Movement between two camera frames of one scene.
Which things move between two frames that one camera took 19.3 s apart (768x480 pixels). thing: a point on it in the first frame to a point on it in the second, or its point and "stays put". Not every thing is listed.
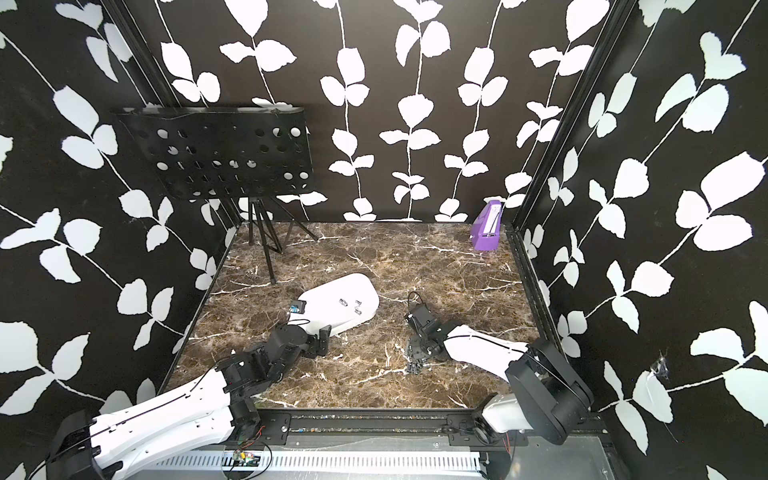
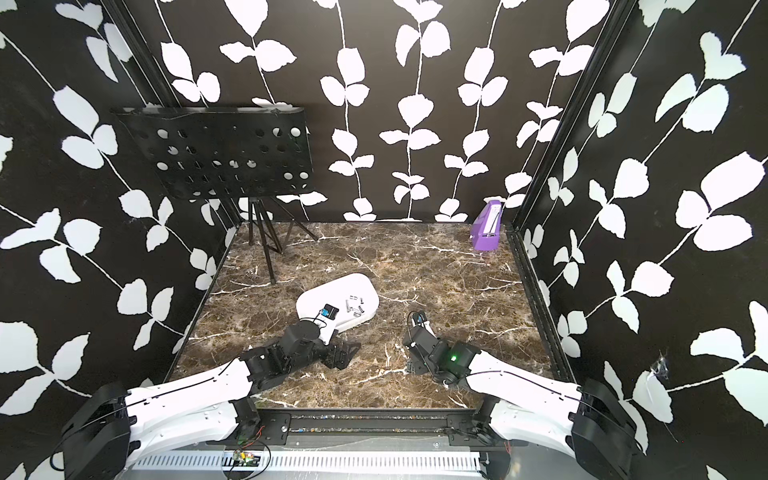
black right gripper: (423, 352) to (416, 366)
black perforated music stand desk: (215, 153) stays put
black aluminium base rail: (369, 429) stays put
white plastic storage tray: (341, 304) stays put
